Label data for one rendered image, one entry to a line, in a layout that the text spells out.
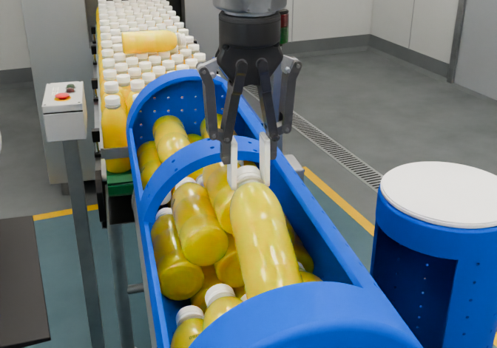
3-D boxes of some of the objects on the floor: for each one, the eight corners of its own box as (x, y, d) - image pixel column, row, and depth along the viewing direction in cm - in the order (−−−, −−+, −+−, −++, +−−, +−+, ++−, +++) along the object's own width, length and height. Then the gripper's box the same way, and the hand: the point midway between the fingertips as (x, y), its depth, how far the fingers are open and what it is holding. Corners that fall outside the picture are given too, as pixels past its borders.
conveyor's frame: (122, 430, 191) (91, 183, 153) (108, 196, 336) (90, 40, 298) (265, 403, 202) (268, 165, 164) (191, 188, 346) (185, 35, 308)
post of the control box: (99, 400, 202) (60, 130, 160) (99, 391, 206) (61, 125, 164) (111, 398, 203) (75, 129, 161) (111, 389, 207) (75, 124, 165)
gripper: (185, 19, 66) (192, 203, 76) (326, 12, 69) (314, 190, 80) (176, 6, 72) (183, 177, 83) (305, 1, 76) (297, 165, 86)
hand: (248, 162), depth 80 cm, fingers closed on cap, 4 cm apart
